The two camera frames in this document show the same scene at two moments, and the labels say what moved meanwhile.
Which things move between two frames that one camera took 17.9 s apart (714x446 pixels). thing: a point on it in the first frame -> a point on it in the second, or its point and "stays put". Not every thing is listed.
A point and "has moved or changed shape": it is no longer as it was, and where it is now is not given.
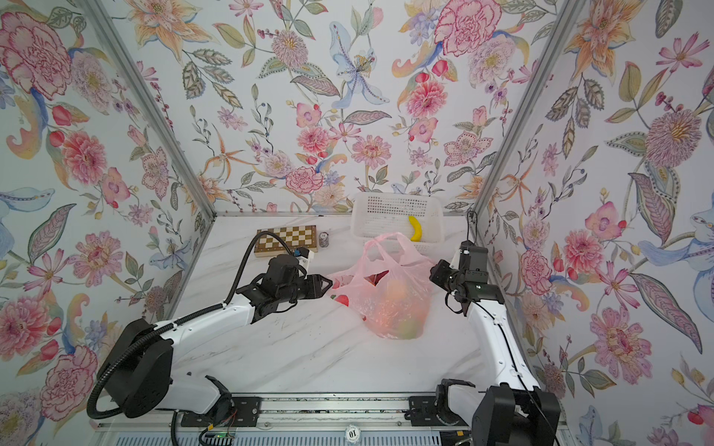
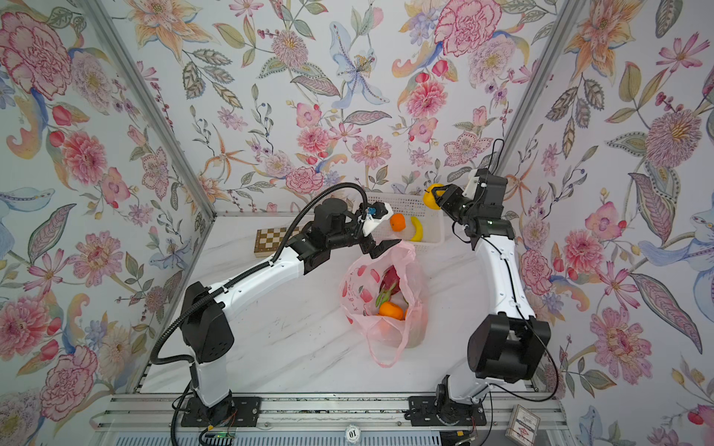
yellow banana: (417, 227) stays put
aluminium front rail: (295, 411) stays put
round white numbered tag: (352, 433) stays put
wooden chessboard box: (295, 236) stays put
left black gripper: (315, 285) -> (379, 248)
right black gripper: (439, 277) -> (452, 201)
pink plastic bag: (390, 288) has moved or changed shape
